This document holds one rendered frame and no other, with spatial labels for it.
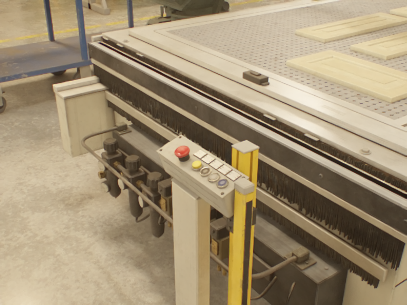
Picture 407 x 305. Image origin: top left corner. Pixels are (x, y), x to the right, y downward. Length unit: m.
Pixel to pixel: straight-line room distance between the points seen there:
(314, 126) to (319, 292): 0.50
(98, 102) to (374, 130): 1.47
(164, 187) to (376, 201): 0.81
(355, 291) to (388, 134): 0.48
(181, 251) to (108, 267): 0.97
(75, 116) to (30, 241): 0.64
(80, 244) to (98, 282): 0.29
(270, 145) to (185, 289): 0.52
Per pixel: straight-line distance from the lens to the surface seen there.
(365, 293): 1.64
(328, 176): 1.51
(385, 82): 1.97
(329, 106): 1.75
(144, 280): 2.31
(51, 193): 2.98
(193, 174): 1.25
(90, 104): 2.61
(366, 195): 1.44
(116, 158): 2.35
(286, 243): 1.68
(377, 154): 1.53
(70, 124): 2.60
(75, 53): 4.37
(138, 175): 2.18
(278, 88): 1.87
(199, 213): 1.33
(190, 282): 1.50
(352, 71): 2.05
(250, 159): 1.23
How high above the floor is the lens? 1.52
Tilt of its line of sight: 28 degrees down
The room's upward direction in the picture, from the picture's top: straight up
